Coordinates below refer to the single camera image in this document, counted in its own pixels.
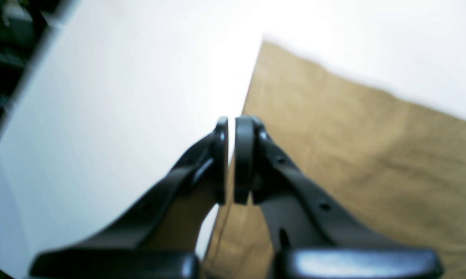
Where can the brown T-shirt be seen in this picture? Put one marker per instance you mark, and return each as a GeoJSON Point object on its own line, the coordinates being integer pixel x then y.
{"type": "Point", "coordinates": [398, 167]}

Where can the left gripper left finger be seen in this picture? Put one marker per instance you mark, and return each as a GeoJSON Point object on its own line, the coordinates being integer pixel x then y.
{"type": "Point", "coordinates": [156, 237]}

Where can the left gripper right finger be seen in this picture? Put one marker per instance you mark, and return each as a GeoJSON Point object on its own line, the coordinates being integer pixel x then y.
{"type": "Point", "coordinates": [312, 235]}

